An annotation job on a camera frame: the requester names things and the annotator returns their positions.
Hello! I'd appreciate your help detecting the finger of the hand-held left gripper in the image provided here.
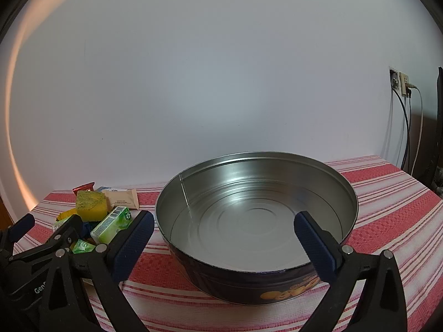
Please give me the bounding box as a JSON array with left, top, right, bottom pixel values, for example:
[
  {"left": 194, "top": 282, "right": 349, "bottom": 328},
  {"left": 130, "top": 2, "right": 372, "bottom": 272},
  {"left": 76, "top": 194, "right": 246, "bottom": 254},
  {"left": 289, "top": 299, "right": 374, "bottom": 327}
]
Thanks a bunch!
[
  {"left": 0, "top": 214, "right": 35, "bottom": 254},
  {"left": 7, "top": 214, "right": 84, "bottom": 267}
]

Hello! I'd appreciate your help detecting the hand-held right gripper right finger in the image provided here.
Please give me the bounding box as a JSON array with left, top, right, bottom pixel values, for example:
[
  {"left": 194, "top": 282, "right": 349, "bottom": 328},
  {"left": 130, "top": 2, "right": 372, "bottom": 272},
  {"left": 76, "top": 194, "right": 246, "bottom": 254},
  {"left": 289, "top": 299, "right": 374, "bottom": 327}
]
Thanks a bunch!
[{"left": 293, "top": 211, "right": 411, "bottom": 332}]

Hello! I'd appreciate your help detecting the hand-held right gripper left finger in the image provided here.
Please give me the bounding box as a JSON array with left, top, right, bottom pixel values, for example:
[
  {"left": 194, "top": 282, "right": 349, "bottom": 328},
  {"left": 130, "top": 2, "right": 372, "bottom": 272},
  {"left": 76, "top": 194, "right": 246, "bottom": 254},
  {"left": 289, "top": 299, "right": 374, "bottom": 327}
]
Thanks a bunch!
[{"left": 41, "top": 210, "right": 155, "bottom": 332}]

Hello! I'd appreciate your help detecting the yellow snack packet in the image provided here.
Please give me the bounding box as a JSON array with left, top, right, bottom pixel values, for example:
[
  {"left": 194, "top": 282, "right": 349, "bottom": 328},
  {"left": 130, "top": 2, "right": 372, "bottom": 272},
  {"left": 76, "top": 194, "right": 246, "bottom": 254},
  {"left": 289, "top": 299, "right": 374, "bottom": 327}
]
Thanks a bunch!
[{"left": 56, "top": 208, "right": 78, "bottom": 222}]

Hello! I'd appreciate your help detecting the small blue object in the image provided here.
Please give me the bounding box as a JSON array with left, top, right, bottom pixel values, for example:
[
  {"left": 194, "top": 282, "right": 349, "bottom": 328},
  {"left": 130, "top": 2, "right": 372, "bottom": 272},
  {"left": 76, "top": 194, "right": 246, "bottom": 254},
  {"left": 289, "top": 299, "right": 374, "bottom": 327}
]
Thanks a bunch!
[{"left": 81, "top": 221, "right": 101, "bottom": 239}]

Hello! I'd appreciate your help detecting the small green packet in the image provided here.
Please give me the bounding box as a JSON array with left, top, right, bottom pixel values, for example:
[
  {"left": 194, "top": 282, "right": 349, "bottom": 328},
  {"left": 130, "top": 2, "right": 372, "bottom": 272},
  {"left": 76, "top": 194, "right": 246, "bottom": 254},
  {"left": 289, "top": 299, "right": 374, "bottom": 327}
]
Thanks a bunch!
[{"left": 71, "top": 238, "right": 97, "bottom": 254}]

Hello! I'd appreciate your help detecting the green chewing gum box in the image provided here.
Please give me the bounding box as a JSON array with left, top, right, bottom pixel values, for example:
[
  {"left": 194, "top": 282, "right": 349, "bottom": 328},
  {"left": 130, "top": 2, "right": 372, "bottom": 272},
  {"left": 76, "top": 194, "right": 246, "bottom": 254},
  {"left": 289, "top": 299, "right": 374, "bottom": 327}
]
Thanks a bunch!
[{"left": 90, "top": 206, "right": 133, "bottom": 244}]

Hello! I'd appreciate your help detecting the yellow sponge with green scourer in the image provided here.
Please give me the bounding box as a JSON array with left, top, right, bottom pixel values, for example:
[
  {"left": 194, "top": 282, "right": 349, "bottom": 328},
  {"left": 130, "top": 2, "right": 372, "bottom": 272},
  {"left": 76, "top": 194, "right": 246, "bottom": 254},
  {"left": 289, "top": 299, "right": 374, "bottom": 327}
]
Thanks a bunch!
[{"left": 76, "top": 190, "right": 109, "bottom": 222}]

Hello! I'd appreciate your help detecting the beige snack packet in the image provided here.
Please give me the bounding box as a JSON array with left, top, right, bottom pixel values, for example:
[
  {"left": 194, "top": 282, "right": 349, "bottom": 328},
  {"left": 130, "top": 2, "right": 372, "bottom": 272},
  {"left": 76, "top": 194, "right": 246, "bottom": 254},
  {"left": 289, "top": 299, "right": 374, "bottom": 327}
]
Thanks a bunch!
[{"left": 104, "top": 188, "right": 140, "bottom": 211}]

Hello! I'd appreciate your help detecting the red snack packet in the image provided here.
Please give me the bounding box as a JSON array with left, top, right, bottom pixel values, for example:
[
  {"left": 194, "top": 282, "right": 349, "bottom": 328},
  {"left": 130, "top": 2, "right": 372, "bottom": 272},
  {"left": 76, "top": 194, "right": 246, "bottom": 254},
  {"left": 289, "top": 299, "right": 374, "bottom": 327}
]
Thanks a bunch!
[{"left": 72, "top": 182, "right": 96, "bottom": 196}]

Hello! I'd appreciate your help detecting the round metal cookie tin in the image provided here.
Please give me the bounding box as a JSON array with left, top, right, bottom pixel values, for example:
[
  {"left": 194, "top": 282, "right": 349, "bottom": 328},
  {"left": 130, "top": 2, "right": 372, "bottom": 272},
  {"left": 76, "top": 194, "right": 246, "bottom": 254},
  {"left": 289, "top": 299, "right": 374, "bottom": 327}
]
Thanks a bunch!
[{"left": 154, "top": 150, "right": 359, "bottom": 305}]

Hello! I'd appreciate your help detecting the brown wooden door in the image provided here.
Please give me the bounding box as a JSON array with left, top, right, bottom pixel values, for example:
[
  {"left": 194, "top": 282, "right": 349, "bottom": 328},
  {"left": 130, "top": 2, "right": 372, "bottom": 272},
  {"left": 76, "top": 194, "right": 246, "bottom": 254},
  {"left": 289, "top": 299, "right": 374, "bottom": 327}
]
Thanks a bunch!
[{"left": 0, "top": 194, "right": 16, "bottom": 230}]

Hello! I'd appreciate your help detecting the red striped tablecloth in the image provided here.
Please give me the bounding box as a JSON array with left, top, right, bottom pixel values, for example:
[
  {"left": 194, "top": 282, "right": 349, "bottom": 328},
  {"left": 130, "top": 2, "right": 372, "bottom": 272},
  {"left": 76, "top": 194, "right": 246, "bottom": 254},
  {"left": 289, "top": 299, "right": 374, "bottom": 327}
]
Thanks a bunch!
[{"left": 14, "top": 155, "right": 443, "bottom": 332}]

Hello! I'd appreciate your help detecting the black cable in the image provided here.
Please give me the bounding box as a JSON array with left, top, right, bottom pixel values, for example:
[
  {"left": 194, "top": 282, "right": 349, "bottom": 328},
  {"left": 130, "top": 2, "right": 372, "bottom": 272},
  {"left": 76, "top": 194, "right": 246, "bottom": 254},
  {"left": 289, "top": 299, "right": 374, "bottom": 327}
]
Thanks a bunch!
[
  {"left": 406, "top": 92, "right": 413, "bottom": 174},
  {"left": 391, "top": 86, "right": 409, "bottom": 172}
]

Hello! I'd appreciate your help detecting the white cable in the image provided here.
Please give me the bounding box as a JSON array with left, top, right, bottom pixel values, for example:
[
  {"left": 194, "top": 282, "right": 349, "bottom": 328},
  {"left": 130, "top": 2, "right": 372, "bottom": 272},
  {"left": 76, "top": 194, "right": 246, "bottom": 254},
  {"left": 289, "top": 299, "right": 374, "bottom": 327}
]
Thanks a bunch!
[{"left": 411, "top": 84, "right": 425, "bottom": 175}]

